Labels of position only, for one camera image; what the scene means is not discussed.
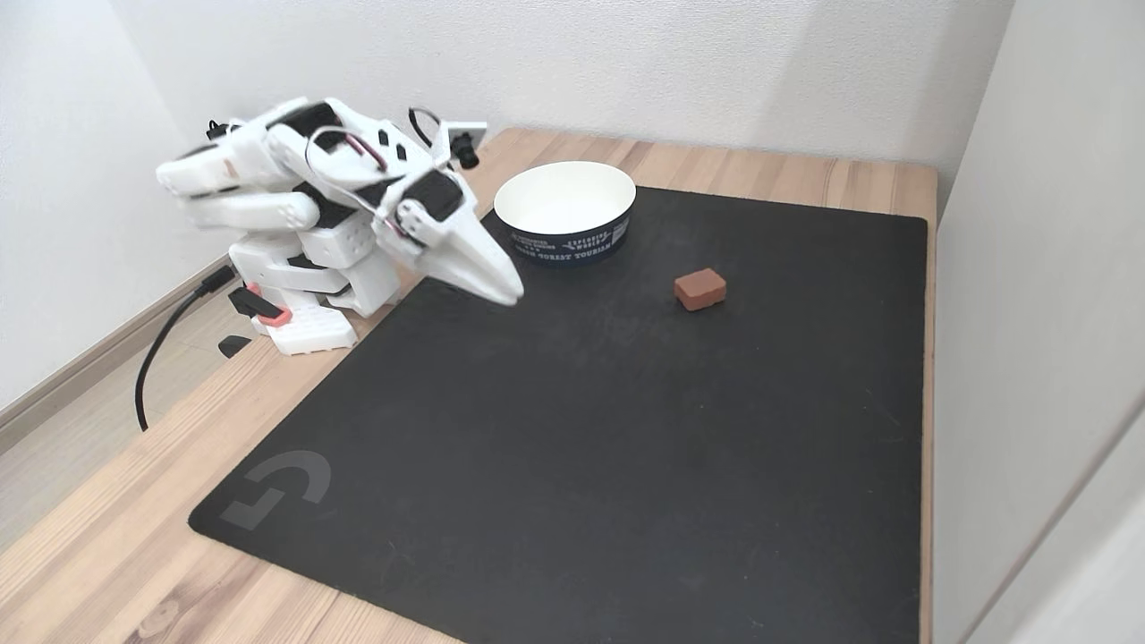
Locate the brown toy block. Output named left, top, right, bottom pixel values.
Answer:
left=674, top=267, right=727, bottom=312

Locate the white paper bowl navy band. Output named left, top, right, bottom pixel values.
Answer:
left=494, top=161, right=638, bottom=267

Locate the black and orange clamp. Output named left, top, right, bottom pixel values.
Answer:
left=217, top=282, right=293, bottom=360

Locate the black desk mat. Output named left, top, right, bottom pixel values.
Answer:
left=188, top=186, right=929, bottom=644

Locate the wooden baseboard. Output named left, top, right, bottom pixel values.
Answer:
left=0, top=255, right=233, bottom=455

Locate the red white servo wire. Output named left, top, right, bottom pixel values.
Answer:
left=306, top=125, right=421, bottom=238

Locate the thick black cable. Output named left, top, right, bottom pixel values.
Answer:
left=134, top=265, right=238, bottom=433

